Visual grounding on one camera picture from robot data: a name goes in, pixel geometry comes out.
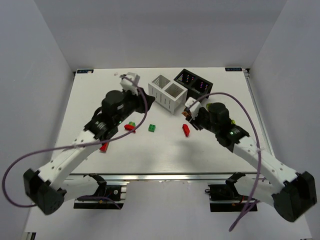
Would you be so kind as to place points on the aluminium table rail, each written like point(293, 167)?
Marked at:
point(167, 177)

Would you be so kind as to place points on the red green lego front left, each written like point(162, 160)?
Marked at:
point(104, 147)

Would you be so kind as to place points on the red curved lego brick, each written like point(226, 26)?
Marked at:
point(186, 130)

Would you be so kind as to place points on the white slotted container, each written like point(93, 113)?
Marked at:
point(168, 94)

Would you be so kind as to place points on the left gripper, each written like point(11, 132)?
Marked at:
point(141, 102)

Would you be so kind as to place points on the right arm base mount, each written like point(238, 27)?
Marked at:
point(224, 198)

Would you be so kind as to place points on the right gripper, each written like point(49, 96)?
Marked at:
point(194, 120)

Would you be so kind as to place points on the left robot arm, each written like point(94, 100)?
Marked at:
point(48, 186)

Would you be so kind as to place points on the black slotted container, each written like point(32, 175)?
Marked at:
point(196, 86)

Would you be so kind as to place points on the green square lego brick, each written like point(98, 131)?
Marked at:
point(152, 128)

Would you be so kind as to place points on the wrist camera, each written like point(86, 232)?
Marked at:
point(192, 107)
point(129, 82)

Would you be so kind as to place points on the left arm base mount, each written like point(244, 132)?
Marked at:
point(107, 196)

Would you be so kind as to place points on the left blue table label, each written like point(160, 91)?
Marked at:
point(84, 71)

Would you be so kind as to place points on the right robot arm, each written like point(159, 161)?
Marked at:
point(291, 193)

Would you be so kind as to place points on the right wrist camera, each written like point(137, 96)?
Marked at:
point(192, 107)

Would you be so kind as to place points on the red green stacked lego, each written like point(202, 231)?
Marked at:
point(130, 126)

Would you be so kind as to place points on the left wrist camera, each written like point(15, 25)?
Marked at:
point(129, 82)

